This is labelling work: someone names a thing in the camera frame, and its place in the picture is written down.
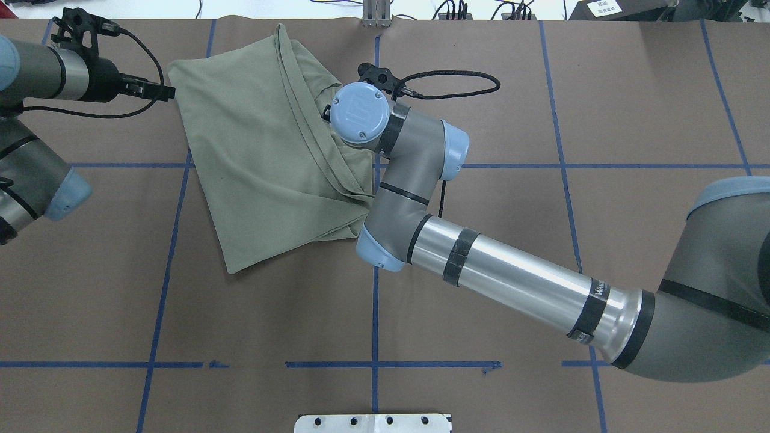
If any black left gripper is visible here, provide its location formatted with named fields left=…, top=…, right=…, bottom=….
left=84, top=58, right=176, bottom=102

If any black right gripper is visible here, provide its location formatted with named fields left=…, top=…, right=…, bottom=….
left=320, top=104, right=331, bottom=124

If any olive green long-sleeve shirt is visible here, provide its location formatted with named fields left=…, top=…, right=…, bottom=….
left=168, top=24, right=374, bottom=274

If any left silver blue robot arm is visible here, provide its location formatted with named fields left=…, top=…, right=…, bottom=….
left=2, top=31, right=176, bottom=244

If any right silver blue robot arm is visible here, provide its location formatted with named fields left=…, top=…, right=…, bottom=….
left=320, top=81, right=768, bottom=383

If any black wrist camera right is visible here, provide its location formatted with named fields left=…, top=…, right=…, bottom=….
left=357, top=63, right=423, bottom=101

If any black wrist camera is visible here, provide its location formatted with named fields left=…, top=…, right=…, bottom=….
left=50, top=8, right=123, bottom=60
left=357, top=63, right=423, bottom=101

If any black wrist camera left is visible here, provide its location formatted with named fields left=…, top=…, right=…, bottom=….
left=50, top=8, right=123, bottom=60

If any aluminium frame post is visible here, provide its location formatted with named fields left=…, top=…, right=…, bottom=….
left=361, top=0, right=392, bottom=28

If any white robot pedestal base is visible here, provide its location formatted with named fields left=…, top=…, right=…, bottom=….
left=294, top=413, right=453, bottom=432

